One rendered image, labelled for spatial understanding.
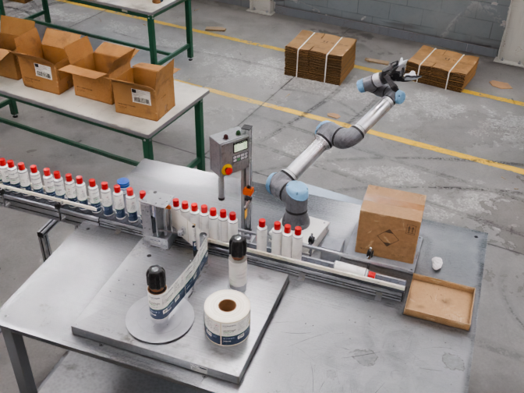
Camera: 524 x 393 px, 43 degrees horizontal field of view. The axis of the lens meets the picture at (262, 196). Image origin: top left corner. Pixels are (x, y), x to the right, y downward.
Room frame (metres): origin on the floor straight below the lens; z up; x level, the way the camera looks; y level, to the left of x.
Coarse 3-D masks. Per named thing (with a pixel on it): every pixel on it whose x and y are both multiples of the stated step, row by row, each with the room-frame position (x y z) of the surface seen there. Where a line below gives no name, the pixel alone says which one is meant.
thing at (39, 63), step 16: (32, 32) 4.79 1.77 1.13; (48, 32) 4.89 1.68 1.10; (64, 32) 4.84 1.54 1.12; (16, 48) 4.60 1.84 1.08; (32, 48) 4.74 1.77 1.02; (48, 48) 4.81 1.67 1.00; (32, 64) 4.55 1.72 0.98; (48, 64) 4.48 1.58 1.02; (64, 64) 4.54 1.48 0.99; (32, 80) 4.56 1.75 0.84; (48, 80) 4.50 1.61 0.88; (64, 80) 4.54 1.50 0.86
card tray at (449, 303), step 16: (416, 288) 2.39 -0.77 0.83; (432, 288) 2.39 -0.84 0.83; (448, 288) 2.40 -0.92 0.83; (464, 288) 2.38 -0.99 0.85; (416, 304) 2.28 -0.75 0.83; (432, 304) 2.28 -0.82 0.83; (448, 304) 2.28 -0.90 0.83; (464, 304) 2.29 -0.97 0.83; (432, 320) 2.17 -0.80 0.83; (448, 320) 2.15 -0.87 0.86; (464, 320) 2.18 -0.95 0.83
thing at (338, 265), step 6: (336, 264) 2.45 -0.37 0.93; (342, 264) 2.44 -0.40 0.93; (348, 264) 2.44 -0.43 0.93; (342, 270) 2.42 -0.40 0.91; (348, 270) 2.42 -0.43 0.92; (354, 270) 2.41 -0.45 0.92; (360, 270) 2.41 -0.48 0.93; (366, 270) 2.41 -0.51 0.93; (366, 276) 2.39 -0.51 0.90; (372, 276) 2.38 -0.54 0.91
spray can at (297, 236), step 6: (300, 228) 2.52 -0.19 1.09; (294, 234) 2.52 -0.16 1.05; (300, 234) 2.52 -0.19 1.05; (294, 240) 2.51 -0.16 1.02; (300, 240) 2.51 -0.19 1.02; (294, 246) 2.51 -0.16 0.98; (300, 246) 2.51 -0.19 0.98; (294, 252) 2.51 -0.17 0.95; (300, 252) 2.51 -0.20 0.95; (294, 258) 2.50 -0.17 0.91; (300, 258) 2.51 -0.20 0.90
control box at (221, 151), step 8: (232, 128) 2.80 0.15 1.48; (240, 128) 2.80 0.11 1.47; (216, 136) 2.71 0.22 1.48; (232, 136) 2.71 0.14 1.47; (240, 136) 2.72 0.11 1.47; (248, 136) 2.73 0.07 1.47; (216, 144) 2.67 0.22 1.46; (224, 144) 2.65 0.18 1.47; (232, 144) 2.68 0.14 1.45; (248, 144) 2.73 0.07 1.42; (216, 152) 2.67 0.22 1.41; (224, 152) 2.65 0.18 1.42; (232, 152) 2.68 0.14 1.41; (240, 152) 2.71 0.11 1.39; (248, 152) 2.73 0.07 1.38; (216, 160) 2.67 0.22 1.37; (224, 160) 2.65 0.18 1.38; (248, 160) 2.74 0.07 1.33; (216, 168) 2.67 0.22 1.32; (224, 168) 2.65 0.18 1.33; (232, 168) 2.68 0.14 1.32; (240, 168) 2.71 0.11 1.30
